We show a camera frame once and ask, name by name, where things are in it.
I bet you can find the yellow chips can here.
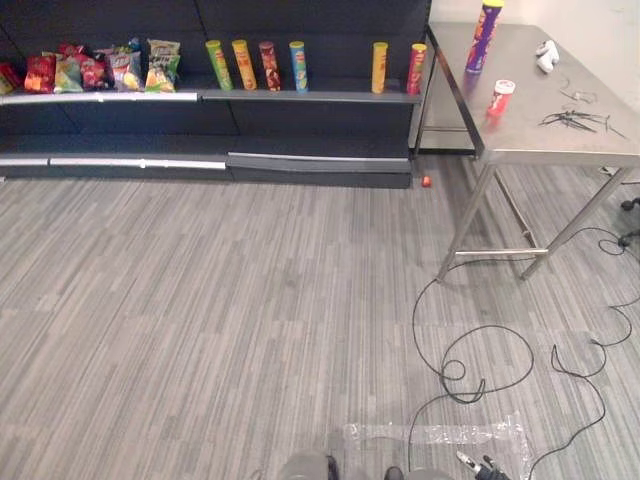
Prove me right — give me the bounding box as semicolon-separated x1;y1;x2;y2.
370;41;390;95

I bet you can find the steel table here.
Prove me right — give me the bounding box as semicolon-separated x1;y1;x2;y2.
410;20;640;281

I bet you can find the light green chip bag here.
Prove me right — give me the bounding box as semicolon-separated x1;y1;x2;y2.
52;55;84;94

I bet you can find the yellow red chip bag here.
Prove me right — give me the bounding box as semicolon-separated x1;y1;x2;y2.
0;62;22;96

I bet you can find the white game controller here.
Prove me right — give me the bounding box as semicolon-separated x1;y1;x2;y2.
534;39;560;73

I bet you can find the green yellow chip bag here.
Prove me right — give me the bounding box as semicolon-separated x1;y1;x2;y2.
144;38;182;94

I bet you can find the dark red chips can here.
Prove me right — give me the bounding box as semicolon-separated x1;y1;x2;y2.
258;40;282;93

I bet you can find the black office chair base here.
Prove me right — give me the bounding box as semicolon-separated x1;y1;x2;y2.
617;196;640;248

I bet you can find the purple chips can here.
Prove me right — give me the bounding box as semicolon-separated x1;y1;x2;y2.
464;0;503;75

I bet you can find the dark red chip bag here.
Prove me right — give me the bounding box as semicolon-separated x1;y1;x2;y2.
58;42;115;92

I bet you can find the black floor cable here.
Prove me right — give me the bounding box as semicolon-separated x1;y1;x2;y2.
407;227;640;480

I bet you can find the thin wire on table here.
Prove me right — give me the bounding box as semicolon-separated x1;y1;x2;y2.
558;75;600;104

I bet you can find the silver red chip bag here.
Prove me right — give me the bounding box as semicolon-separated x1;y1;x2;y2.
107;45;144;92

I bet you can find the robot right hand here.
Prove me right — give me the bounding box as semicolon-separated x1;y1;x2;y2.
455;450;510;480

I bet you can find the clear tape on floor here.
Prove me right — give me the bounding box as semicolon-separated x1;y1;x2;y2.
342;410;532;480

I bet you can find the blue chips can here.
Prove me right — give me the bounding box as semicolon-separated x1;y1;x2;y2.
288;40;310;94

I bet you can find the green chips can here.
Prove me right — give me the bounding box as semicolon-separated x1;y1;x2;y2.
205;39;235;92

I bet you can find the orange chips can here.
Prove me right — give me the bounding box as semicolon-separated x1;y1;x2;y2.
231;39;258;92

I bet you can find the black cable ties bundle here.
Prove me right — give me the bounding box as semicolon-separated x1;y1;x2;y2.
537;107;628;140

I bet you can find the dark shelf unit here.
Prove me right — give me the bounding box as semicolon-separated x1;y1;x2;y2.
0;0;434;190

